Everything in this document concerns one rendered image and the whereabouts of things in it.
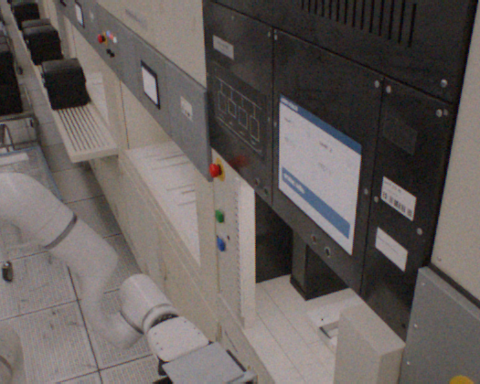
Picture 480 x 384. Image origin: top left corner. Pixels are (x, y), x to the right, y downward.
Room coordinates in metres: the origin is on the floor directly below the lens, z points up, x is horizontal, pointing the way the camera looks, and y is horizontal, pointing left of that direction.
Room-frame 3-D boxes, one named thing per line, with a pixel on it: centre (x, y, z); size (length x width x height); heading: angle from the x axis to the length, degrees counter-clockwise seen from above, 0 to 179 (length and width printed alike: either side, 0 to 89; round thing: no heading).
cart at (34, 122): (4.91, 1.76, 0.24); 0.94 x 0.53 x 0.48; 19
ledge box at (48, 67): (3.72, 0.92, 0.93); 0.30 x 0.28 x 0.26; 16
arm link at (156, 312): (0.91, 0.11, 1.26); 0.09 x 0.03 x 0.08; 118
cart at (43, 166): (3.32, 1.21, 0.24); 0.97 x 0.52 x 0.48; 22
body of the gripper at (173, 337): (0.85, 0.08, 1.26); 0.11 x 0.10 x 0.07; 28
